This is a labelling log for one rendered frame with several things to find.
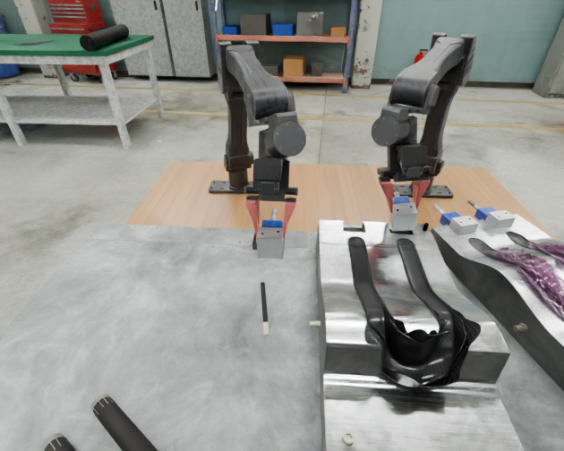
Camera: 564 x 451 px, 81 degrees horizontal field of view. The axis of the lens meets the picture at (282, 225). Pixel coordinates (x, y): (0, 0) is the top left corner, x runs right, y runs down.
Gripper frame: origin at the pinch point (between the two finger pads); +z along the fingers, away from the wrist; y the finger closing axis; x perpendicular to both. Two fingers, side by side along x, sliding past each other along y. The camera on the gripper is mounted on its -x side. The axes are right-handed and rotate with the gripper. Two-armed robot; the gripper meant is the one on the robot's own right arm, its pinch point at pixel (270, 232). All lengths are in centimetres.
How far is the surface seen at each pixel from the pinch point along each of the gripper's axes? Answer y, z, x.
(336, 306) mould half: 12.1, 9.4, -13.0
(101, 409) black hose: -23.4, 24.5, -21.1
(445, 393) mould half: 28.3, 19.7, -18.9
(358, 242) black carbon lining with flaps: 19.2, 2.9, 8.6
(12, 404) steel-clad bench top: -40, 27, -18
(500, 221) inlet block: 56, -2, 19
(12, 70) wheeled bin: -511, -173, 538
